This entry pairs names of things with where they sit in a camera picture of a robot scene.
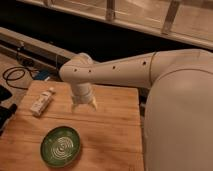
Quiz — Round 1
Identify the black object at left edge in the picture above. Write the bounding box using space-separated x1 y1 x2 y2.
0 84 18 134

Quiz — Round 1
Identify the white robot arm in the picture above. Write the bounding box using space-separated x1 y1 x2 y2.
59 49 213 171

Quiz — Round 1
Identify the white bottle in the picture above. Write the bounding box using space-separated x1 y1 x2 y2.
30 87 55 117

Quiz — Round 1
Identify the black plug on floor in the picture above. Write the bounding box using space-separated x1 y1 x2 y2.
21 58 34 67

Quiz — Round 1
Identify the metal window frame rail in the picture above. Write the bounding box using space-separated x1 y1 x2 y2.
18 0 213 50

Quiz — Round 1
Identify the black cable loop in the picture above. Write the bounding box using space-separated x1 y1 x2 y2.
2 65 38 90

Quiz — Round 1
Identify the green ceramic bowl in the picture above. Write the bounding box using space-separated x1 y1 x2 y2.
40 126 81 168

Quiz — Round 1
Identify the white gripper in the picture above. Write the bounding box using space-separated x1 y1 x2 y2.
71 83 98 112

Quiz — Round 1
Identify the blue object on floor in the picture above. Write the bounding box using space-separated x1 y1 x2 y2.
33 70 50 81

